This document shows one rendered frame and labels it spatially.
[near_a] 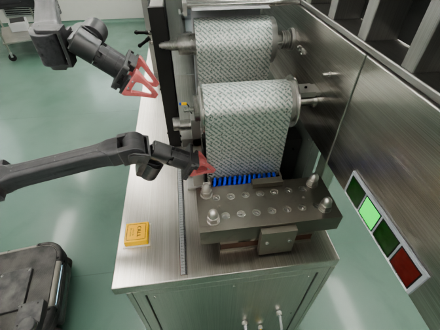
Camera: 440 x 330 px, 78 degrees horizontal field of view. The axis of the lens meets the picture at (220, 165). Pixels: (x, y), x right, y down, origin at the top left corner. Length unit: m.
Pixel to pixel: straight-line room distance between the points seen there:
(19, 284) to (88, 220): 0.63
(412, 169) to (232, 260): 0.53
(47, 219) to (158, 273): 1.64
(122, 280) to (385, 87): 0.78
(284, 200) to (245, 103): 0.31
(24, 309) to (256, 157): 1.32
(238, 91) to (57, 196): 2.01
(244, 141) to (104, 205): 1.66
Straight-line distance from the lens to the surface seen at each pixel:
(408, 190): 0.58
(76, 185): 2.53
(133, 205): 1.01
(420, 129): 0.54
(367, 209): 0.67
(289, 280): 0.97
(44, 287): 1.78
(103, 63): 0.69
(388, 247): 0.64
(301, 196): 0.85
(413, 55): 0.58
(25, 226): 2.43
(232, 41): 0.91
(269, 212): 0.80
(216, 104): 0.72
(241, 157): 0.83
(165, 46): 0.96
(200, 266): 0.84
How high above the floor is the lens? 1.65
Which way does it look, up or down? 43 degrees down
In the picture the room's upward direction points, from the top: straight up
